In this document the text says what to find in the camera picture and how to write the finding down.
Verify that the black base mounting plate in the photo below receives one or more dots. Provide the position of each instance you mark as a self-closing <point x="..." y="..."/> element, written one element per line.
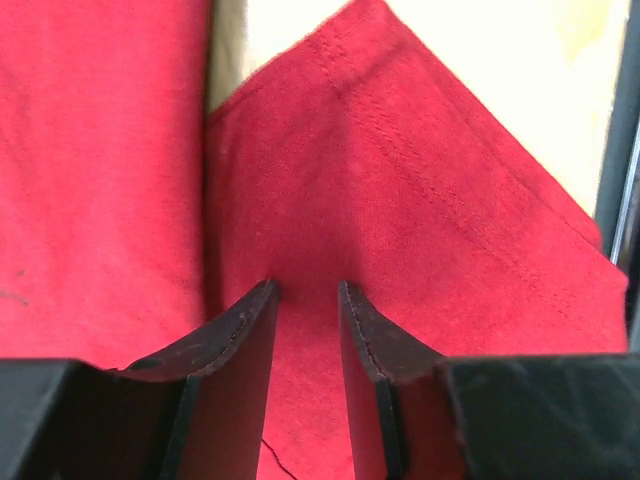
<point x="619" y="161"/>

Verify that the dark red t shirt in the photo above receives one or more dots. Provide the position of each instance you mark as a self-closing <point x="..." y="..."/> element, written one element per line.
<point x="129" y="216"/>

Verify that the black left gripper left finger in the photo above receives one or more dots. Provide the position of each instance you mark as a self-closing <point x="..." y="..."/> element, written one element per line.
<point x="192" y="410"/>

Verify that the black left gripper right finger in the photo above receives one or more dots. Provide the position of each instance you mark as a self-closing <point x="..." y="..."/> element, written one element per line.
<point x="416" y="414"/>

